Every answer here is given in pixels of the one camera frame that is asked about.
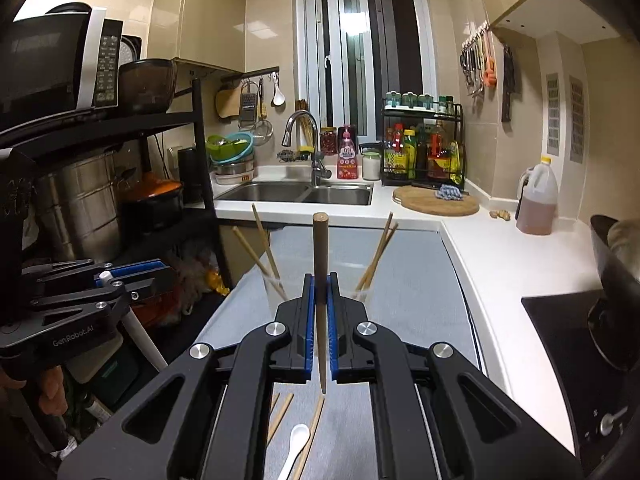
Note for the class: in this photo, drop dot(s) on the steel kitchen sink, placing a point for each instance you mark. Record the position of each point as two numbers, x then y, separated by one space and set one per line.
300 192

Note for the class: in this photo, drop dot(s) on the red dish soap pouch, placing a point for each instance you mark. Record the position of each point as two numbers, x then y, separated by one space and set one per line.
347 167

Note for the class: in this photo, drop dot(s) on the hanging dark cleaver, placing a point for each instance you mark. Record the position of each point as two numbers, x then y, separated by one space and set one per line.
509 83

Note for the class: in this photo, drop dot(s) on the white striped ceramic spoon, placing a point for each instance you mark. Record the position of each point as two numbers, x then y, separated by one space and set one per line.
298 438

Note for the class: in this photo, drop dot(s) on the black wok with lid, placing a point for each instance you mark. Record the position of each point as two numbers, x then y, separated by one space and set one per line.
619 284

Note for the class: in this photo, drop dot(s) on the blue dish cloth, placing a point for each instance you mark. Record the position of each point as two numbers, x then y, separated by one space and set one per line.
449 192

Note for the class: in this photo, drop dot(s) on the hanging white ladle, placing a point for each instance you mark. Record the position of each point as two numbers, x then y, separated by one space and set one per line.
278 98

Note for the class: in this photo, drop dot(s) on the red jar by faucet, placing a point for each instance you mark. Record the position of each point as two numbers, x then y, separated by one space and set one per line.
328 141

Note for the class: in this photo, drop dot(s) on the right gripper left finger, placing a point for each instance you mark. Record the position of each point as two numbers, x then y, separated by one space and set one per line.
206 415

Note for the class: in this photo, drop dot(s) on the chrome kitchen faucet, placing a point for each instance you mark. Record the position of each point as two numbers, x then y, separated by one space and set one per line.
319 172

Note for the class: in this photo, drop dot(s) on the black spice rack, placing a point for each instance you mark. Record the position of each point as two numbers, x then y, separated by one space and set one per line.
422 140

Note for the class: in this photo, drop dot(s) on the oil jug with yellow cap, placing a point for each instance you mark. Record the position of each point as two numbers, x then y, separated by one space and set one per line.
538 195

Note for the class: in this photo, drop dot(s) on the round wooden cutting board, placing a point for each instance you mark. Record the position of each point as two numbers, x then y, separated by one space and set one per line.
425 201

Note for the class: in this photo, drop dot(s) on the dark brown bowl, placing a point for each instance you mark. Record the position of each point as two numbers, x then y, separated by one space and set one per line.
147 86

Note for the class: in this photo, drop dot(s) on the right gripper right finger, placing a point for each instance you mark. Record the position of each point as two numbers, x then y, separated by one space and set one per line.
435 414

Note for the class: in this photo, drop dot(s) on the green and blue bowls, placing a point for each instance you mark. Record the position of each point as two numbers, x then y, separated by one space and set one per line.
229 148

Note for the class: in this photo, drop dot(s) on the white handled metal fork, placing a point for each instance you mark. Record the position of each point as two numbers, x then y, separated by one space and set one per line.
133 326

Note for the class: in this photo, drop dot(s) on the white lidded jar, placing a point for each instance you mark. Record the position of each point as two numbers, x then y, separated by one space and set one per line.
371 164

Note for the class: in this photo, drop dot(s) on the hanging metal grater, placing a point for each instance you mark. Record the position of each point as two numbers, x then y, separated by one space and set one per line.
248 104

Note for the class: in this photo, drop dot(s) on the gas stove top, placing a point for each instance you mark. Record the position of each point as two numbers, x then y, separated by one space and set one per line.
602 402

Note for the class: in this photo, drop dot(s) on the hanging utensils on rail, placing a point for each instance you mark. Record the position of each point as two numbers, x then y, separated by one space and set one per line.
478 62

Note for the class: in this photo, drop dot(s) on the white window frame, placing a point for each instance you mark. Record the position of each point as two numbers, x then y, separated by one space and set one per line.
350 53

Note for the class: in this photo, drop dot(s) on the large steel stock pot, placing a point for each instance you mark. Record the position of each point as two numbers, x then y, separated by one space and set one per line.
77 206

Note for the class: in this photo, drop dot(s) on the microwave oven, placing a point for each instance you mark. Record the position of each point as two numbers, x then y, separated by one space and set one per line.
58 63

